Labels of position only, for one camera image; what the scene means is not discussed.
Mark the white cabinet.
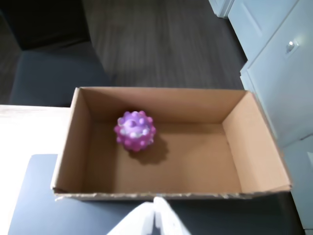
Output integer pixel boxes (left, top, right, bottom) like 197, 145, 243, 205
209, 0, 313, 235

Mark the brown cardboard box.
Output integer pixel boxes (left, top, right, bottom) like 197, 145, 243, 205
50, 87, 293, 202

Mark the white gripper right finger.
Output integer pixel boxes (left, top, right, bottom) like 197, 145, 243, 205
153, 197, 193, 235

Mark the dark grey table mat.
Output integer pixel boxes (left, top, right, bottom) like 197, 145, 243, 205
7, 154, 306, 235

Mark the dark upholstered seat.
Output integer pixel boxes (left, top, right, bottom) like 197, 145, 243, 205
0, 0, 111, 108

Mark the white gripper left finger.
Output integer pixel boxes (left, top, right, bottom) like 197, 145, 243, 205
107, 202, 156, 235

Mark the purple pink knobbly ball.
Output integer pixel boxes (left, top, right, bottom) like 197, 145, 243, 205
113, 110, 157, 152

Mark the silver cabinet knob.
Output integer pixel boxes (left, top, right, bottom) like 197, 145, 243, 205
286, 41, 299, 53

